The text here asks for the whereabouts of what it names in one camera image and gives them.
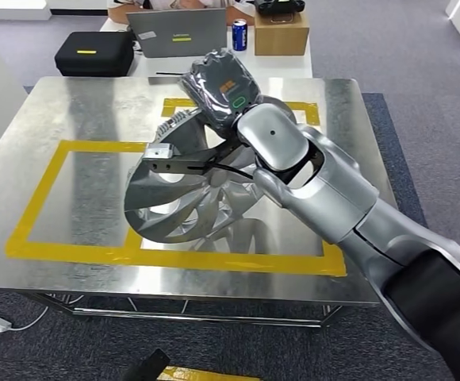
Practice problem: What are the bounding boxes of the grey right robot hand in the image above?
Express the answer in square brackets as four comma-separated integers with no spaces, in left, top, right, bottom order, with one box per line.
[178,48,263,139]

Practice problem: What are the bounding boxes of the grey laptop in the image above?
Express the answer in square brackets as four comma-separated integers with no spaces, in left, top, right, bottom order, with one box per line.
[126,7,228,59]

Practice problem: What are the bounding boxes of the yellow floor tape strip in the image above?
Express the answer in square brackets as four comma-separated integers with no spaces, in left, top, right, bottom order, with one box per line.
[156,366,262,381]

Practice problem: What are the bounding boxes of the black remote controller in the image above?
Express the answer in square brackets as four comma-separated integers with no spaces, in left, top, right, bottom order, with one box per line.
[253,0,306,16]

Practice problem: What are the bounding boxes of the grey plastic wheel cover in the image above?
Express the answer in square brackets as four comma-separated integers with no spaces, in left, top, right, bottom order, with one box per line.
[124,96,299,245]

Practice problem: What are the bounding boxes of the white floor cable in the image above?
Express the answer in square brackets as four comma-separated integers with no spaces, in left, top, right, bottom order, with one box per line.
[10,294,136,333]

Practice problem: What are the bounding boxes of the black zip case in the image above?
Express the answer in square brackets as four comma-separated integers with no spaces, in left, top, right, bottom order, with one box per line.
[54,31,135,79]

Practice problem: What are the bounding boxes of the seated person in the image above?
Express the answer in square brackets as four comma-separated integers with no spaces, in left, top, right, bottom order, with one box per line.
[106,0,256,26]

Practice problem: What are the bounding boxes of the white desk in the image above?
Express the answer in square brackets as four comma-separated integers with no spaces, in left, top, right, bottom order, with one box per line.
[100,18,313,80]

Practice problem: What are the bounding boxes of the blue drink can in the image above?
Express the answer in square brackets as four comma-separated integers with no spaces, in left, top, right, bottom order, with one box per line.
[232,19,248,52]

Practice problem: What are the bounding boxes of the dark robot foot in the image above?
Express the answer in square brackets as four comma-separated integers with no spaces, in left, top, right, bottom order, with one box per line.
[121,348,171,381]

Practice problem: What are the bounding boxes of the brown cardboard box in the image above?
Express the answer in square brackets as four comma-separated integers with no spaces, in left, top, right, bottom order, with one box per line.
[253,11,310,57]

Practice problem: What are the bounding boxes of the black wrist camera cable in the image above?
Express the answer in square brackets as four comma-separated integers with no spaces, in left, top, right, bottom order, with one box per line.
[210,161,255,182]

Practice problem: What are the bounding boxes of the stainless steel workbench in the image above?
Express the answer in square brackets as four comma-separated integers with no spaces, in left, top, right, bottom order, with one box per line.
[0,77,397,329]

